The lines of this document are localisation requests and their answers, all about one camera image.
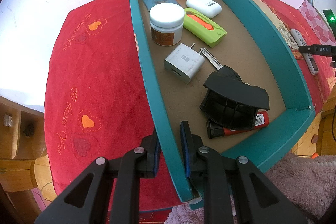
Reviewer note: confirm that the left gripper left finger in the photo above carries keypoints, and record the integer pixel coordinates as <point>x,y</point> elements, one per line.
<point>107,191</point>

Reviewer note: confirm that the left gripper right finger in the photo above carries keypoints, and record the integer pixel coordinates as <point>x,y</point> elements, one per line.
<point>235,190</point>

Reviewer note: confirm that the pink fluffy rug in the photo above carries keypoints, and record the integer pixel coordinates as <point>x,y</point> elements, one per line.
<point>309,184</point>

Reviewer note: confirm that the white plastic jar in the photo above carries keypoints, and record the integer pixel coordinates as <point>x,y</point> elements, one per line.
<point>166,23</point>

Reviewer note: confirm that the black key with rings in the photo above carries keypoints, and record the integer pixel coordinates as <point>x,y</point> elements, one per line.
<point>224,77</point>

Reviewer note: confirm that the teal cardboard tray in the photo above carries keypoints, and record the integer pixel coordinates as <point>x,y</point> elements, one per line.
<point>255,49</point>

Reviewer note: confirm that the white USB charger plug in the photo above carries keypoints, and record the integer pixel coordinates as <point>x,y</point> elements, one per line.
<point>184,62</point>

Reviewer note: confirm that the green orange utility knife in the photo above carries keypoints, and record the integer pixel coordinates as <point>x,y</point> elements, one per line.
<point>203,27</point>

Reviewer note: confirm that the black plastic holder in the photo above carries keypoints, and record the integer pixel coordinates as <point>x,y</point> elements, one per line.
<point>235,107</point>

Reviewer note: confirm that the red floral blanket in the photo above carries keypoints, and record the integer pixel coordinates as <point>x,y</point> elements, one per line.
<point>95,102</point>

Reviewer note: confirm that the white earbuds case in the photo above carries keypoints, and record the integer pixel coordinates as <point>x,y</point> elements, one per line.
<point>209,8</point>

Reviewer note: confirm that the wooden shelf cabinet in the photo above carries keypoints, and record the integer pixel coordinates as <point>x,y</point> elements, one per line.
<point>24,159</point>

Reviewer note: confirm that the pink patterned box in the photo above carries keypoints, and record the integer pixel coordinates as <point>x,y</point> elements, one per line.
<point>317,24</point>

